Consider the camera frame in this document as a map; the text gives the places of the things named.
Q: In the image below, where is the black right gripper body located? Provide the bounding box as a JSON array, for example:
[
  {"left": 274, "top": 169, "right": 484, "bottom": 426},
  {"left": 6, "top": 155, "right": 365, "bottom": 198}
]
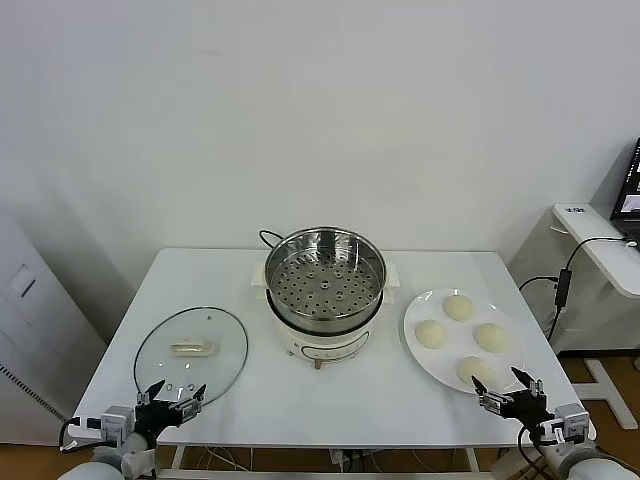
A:
[{"left": 496, "top": 386, "right": 556, "bottom": 432}]

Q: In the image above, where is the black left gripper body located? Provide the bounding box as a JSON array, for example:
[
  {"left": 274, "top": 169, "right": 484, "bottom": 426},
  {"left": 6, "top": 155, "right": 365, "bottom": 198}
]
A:
[{"left": 133, "top": 398, "right": 188, "bottom": 444}]

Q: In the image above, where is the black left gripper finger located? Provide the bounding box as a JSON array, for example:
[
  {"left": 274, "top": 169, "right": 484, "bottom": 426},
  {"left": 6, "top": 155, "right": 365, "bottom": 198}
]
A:
[
  {"left": 137, "top": 378, "right": 167, "bottom": 404},
  {"left": 177, "top": 383, "right": 208, "bottom": 418}
]

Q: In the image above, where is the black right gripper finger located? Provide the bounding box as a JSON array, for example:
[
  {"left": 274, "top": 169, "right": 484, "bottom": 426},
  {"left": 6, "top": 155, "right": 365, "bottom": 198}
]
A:
[
  {"left": 509, "top": 366, "right": 546, "bottom": 398},
  {"left": 470, "top": 375, "right": 504, "bottom": 413}
]

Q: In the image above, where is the white steamed baozi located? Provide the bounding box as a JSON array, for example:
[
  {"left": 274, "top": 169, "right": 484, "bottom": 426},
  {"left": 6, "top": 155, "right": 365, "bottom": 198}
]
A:
[
  {"left": 415, "top": 318, "right": 447, "bottom": 350},
  {"left": 456, "top": 354, "right": 495, "bottom": 390},
  {"left": 442, "top": 293, "right": 475, "bottom": 322},
  {"left": 472, "top": 322, "right": 511, "bottom": 354}
]

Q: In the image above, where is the round glass pot lid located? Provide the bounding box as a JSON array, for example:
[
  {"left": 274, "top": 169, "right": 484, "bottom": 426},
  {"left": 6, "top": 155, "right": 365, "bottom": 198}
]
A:
[{"left": 132, "top": 305, "right": 250, "bottom": 407}]

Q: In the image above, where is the perforated steel steamer basket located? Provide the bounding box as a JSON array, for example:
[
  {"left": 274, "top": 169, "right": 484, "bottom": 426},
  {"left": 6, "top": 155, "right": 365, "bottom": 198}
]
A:
[{"left": 263, "top": 227, "right": 388, "bottom": 324}]

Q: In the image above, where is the round white plate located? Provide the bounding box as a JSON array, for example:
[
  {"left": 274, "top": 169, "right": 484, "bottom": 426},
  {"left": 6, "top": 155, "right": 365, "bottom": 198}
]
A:
[{"left": 402, "top": 287, "right": 527, "bottom": 395}]

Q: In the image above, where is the black laptop power adapter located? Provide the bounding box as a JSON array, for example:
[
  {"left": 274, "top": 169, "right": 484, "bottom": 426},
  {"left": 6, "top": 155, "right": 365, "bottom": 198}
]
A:
[{"left": 517, "top": 237, "right": 639, "bottom": 341}]

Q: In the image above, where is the white metal cabinet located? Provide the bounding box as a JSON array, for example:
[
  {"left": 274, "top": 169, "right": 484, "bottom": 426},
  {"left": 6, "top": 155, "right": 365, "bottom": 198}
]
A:
[{"left": 0, "top": 202, "right": 109, "bottom": 446}]

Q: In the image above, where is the white electric cooker base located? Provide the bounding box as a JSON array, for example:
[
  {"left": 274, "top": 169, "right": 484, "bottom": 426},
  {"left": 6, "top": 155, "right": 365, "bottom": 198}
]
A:
[{"left": 249, "top": 259, "right": 402, "bottom": 372}]

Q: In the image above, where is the white power strip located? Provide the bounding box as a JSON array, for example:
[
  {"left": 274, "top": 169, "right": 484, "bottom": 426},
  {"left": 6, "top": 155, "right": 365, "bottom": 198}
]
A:
[{"left": 328, "top": 448, "right": 374, "bottom": 471}]

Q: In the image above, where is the black open laptop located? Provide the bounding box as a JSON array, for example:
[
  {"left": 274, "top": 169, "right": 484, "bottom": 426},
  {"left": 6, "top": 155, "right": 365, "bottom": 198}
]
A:
[{"left": 609, "top": 137, "right": 640, "bottom": 240}]

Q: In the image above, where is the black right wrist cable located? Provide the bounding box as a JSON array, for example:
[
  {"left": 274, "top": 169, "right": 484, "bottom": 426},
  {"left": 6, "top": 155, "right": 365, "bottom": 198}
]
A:
[{"left": 516, "top": 422, "right": 547, "bottom": 480}]

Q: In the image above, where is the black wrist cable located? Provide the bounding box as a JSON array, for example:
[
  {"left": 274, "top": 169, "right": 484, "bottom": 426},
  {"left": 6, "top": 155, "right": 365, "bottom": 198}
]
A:
[
  {"left": 58, "top": 417, "right": 104, "bottom": 454},
  {"left": 516, "top": 422, "right": 547, "bottom": 480}
]

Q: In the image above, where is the white table frame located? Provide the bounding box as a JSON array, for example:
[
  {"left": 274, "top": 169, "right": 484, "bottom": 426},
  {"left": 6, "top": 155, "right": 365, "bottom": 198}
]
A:
[{"left": 157, "top": 444, "right": 481, "bottom": 480}]

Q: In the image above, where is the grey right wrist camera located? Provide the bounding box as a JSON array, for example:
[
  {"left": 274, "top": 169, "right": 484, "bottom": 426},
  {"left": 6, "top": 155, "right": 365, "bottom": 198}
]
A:
[{"left": 542, "top": 403, "right": 591, "bottom": 444}]

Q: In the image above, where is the thin white floor cable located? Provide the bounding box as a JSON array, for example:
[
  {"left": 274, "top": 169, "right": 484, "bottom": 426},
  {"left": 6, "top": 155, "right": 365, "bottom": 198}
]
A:
[{"left": 184, "top": 446, "right": 254, "bottom": 472}]

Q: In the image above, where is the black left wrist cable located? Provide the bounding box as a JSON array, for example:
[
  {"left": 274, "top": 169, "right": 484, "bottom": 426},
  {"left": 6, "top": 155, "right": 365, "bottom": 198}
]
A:
[{"left": 58, "top": 417, "right": 104, "bottom": 454}]

